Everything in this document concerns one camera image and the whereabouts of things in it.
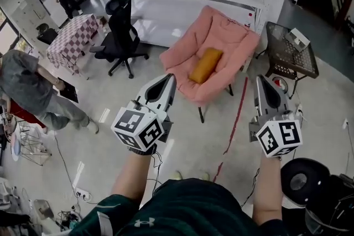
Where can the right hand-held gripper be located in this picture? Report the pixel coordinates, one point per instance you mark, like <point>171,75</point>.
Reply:
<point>279,136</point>

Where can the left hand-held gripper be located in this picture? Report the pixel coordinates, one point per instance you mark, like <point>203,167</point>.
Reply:
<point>132,124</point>

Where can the orange pillow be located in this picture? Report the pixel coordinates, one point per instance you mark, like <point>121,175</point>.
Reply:
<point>206,65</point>

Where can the pink cushioned seat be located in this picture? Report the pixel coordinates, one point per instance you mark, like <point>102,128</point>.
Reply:
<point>221,33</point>

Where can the person's right forearm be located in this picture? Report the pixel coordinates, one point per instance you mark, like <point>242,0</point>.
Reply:
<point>268,190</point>

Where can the person's left forearm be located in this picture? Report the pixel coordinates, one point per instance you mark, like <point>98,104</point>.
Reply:
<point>132,174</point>

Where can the round red white object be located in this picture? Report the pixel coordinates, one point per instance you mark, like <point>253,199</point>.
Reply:
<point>282,85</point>

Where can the white power adapter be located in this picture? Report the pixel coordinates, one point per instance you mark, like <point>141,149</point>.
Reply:
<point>300,113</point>

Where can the black metal mesh side table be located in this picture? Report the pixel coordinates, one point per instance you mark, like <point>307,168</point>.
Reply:
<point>290,59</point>

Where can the white open box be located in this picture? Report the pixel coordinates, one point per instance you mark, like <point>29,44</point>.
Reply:
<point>297,38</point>

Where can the black office chair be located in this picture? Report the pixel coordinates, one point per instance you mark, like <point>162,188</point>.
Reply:
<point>121,36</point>

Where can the white bottle red cap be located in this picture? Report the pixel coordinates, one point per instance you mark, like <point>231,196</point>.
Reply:
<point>249,20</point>

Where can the person's left shoe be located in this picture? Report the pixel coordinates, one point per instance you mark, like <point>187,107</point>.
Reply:
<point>177,175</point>

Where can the person's shoe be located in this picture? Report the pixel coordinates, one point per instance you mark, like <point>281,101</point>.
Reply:
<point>205,175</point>
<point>177,175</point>

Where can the black round stool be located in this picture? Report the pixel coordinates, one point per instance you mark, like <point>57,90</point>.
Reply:
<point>304,182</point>

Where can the person's right shoe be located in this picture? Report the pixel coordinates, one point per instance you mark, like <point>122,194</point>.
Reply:
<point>205,175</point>

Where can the black tablet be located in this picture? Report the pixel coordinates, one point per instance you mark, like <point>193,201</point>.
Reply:
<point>69,91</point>

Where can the checkered cloth covered table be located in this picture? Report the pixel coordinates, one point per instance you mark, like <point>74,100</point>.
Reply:
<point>74,38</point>

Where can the person's dark green shirt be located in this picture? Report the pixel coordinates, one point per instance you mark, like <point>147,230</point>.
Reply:
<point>188,207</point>

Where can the white power strip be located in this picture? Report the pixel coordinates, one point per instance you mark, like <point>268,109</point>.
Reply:
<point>83,194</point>

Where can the white cabinet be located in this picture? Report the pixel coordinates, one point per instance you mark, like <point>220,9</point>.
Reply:
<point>36,11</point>

